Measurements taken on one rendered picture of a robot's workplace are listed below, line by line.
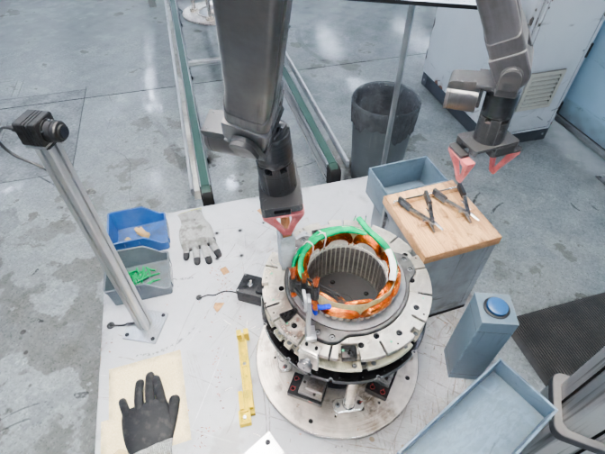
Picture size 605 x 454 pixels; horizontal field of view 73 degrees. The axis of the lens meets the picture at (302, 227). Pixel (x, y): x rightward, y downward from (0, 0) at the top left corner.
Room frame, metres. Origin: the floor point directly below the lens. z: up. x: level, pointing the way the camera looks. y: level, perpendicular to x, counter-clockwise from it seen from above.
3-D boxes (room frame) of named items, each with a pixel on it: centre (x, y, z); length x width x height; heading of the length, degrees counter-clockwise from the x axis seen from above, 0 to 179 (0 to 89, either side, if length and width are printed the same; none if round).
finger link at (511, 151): (0.70, -0.40, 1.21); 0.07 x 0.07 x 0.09; 18
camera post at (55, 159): (0.54, 0.41, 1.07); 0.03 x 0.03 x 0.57; 81
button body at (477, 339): (0.44, -0.38, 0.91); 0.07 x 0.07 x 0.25; 86
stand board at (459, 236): (0.66, -0.32, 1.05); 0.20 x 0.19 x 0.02; 18
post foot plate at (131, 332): (0.54, 0.41, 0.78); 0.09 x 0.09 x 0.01; 81
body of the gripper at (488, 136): (0.69, -0.37, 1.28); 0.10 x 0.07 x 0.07; 108
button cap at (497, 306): (0.44, -0.38, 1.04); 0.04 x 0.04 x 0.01
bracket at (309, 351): (0.32, -0.01, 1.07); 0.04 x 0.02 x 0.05; 64
